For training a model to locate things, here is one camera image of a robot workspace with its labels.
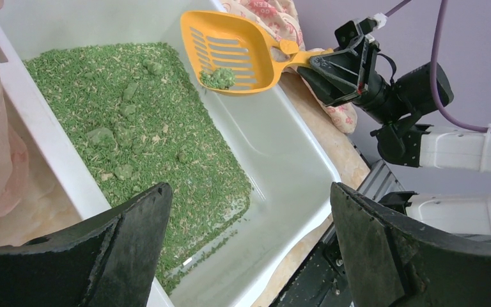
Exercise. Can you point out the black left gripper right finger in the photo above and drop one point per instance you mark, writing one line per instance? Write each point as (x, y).
(393, 260)

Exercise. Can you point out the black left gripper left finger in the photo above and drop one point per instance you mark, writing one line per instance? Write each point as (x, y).
(109, 259)

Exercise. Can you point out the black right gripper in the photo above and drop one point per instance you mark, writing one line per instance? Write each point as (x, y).
(349, 75)

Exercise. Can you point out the yellow plastic litter scoop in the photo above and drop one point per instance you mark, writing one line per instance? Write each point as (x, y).
(215, 40)

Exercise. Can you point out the green litter clump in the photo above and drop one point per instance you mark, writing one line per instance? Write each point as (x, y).
(220, 79)

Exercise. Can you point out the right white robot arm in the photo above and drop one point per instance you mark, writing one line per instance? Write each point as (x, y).
(410, 143)

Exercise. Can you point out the white plastic litter box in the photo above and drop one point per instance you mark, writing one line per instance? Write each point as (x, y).
(290, 172)

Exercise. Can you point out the green cat litter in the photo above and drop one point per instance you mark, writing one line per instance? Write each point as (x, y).
(135, 118)

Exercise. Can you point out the cream pink cartoon cloth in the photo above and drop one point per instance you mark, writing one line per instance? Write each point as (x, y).
(281, 21)

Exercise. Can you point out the yellow bin with pink bag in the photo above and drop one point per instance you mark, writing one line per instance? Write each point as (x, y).
(32, 202)

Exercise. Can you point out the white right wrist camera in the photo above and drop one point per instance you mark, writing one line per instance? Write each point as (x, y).
(353, 29)

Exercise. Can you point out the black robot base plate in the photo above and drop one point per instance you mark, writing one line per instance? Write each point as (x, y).
(320, 280)

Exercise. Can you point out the aluminium frame rail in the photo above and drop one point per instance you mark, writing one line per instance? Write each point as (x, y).
(379, 182)

